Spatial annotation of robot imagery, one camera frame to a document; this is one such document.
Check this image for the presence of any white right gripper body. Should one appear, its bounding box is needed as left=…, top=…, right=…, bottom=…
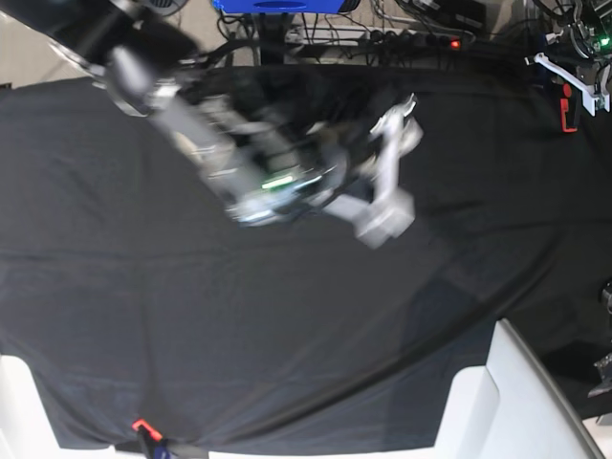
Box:
left=307, top=94, right=424, bottom=249

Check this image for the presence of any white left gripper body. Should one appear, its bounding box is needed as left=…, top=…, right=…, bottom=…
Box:
left=524, top=53, right=611, bottom=117

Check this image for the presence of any dark blue-grey T-shirt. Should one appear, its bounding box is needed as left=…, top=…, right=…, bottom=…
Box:
left=337, top=122, right=382, bottom=203

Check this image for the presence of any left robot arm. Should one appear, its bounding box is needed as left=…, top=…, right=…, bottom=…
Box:
left=524, top=1, right=611, bottom=116

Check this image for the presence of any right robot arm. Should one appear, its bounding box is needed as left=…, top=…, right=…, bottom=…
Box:
left=1, top=1, right=423, bottom=248

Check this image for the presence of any red and black clamp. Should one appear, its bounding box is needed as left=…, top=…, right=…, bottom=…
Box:
left=559, top=82, right=582, bottom=133

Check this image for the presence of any white power strip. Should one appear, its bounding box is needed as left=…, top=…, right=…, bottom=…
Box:
left=286, top=24, right=429, bottom=49

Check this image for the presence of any black table stand column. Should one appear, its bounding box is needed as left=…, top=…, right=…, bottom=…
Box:
left=255, top=12, right=294, bottom=66

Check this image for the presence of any white foam block right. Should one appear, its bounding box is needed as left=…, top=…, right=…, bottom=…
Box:
left=433, top=319, right=604, bottom=459

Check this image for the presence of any white foam block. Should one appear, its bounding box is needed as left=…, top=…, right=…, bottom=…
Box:
left=433, top=319, right=604, bottom=459
left=1, top=356, right=122, bottom=459

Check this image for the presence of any blue box on stand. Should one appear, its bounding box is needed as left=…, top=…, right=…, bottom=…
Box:
left=212, top=0, right=360, bottom=14

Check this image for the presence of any black table cloth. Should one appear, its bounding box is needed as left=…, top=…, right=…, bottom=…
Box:
left=1, top=67, right=611, bottom=454

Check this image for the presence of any blue clamp at front edge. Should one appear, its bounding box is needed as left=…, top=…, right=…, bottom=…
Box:
left=132, top=419, right=174, bottom=459

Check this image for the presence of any white foam block left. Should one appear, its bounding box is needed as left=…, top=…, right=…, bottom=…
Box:
left=1, top=356, right=122, bottom=459

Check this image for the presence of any black metal bracket right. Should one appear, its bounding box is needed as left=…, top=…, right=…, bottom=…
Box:
left=588, top=354, right=612, bottom=398

